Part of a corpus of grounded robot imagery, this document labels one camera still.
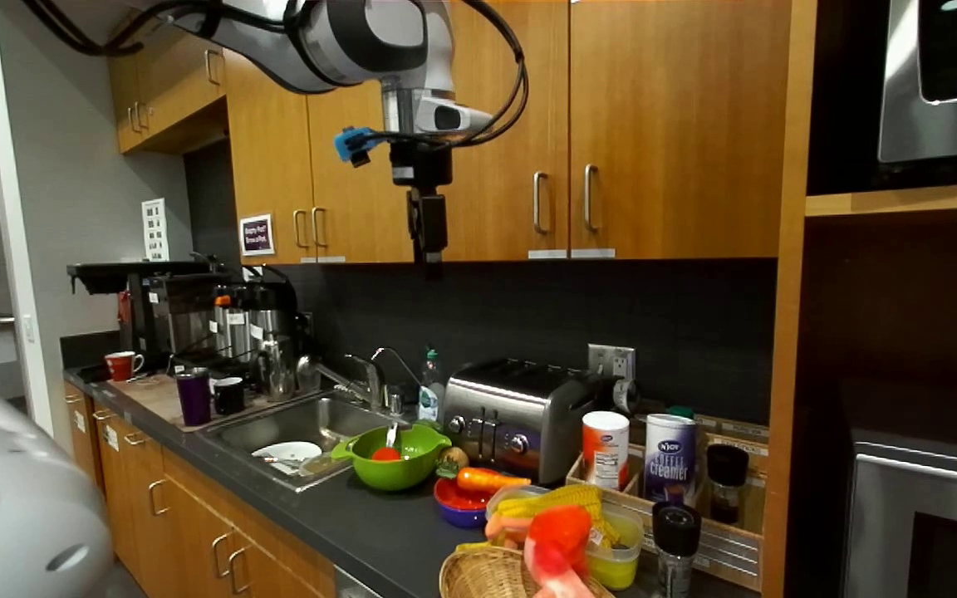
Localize microwave oven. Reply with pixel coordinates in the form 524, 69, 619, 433
879, 0, 957, 162

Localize stainless dishwasher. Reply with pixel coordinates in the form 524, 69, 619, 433
841, 437, 957, 598

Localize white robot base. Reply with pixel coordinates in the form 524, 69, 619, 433
0, 399, 113, 598

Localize dark lidded jar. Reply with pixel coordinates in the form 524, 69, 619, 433
708, 447, 747, 522

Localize white plate in sink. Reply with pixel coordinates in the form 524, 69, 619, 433
257, 442, 323, 471

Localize silver toaster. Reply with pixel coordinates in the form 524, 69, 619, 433
440, 359, 608, 487

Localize stainless steel sink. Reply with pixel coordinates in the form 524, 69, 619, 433
205, 399, 390, 491

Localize steel coffee airpot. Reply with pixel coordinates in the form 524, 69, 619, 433
210, 282, 279, 369

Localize orange carrot toy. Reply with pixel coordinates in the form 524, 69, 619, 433
455, 469, 531, 497

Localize dish soap bottle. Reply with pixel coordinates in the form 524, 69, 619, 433
419, 345, 447, 421

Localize purple mug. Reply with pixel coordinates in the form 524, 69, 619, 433
176, 369, 212, 426

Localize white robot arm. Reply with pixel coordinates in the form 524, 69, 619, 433
25, 0, 491, 262

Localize blue small bowl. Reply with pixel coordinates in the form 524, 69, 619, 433
433, 478, 484, 530

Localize green plastic bowl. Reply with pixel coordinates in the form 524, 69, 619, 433
331, 421, 449, 491

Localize red white canister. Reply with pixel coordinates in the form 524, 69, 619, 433
581, 411, 627, 491

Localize black mug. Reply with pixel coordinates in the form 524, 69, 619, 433
210, 375, 247, 417

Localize yellow knitted towel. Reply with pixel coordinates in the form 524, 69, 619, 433
484, 487, 608, 543

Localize purple sign on cabinet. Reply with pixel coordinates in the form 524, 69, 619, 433
238, 214, 276, 261

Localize lower cabinet doors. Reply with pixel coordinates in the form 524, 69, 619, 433
63, 384, 337, 598

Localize wicker basket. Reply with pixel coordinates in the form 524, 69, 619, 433
440, 545, 534, 598

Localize black pepper grinder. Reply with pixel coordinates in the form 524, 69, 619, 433
652, 503, 702, 598

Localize rightmost upper cabinet door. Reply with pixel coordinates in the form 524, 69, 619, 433
568, 0, 790, 261

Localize red mug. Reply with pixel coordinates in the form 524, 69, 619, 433
104, 349, 145, 384

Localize wall power outlet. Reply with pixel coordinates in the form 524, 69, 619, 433
587, 344, 636, 411

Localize chrome faucet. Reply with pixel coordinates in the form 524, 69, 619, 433
349, 345, 415, 411

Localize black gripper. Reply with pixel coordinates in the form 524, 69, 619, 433
390, 140, 451, 262

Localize cabinet door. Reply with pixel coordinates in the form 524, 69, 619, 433
568, 0, 790, 261
309, 0, 572, 265

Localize yellow-green plastic container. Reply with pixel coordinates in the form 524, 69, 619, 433
587, 504, 646, 592

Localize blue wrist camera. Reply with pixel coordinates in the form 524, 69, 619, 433
331, 128, 378, 168

